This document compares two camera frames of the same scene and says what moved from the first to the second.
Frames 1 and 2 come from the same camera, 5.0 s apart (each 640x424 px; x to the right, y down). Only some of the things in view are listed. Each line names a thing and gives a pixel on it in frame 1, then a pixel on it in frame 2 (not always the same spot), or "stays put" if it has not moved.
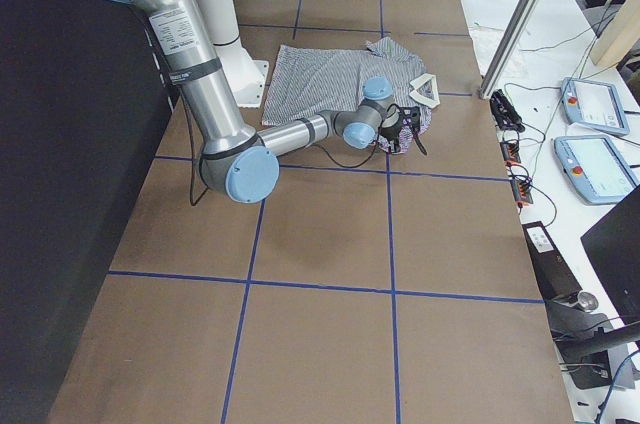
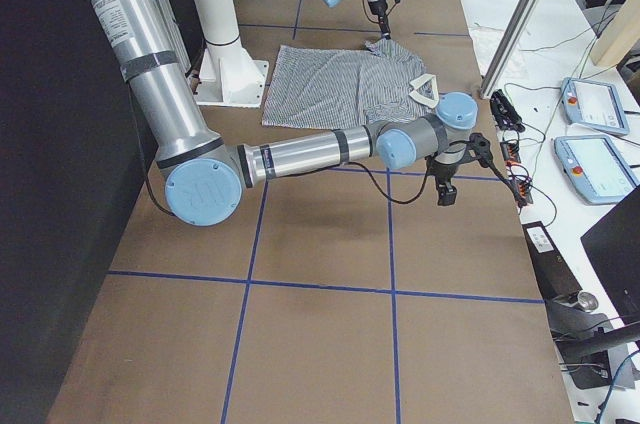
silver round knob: (587, 302) stays put
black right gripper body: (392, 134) to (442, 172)
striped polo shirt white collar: (299, 82) stays put
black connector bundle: (505, 113) stays put
